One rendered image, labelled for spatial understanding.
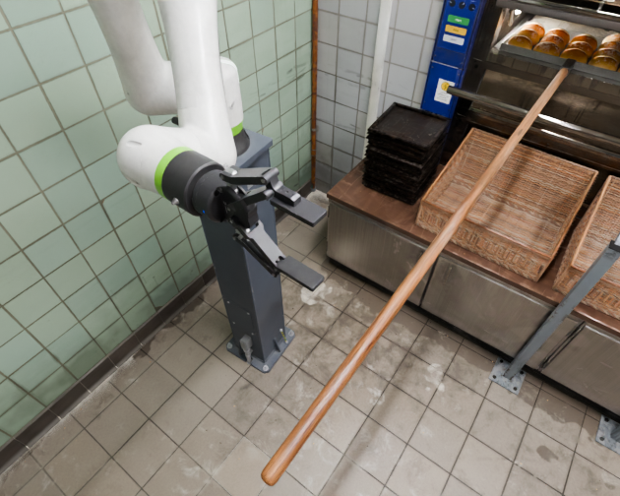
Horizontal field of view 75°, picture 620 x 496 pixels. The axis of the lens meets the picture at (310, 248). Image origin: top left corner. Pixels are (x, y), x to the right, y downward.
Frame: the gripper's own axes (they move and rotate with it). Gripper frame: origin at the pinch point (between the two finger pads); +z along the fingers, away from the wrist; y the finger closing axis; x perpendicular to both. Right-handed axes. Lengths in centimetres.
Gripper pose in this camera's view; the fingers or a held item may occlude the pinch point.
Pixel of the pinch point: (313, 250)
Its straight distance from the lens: 55.7
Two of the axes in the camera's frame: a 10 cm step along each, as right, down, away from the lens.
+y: 0.0, 6.6, 7.5
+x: -6.1, 6.0, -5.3
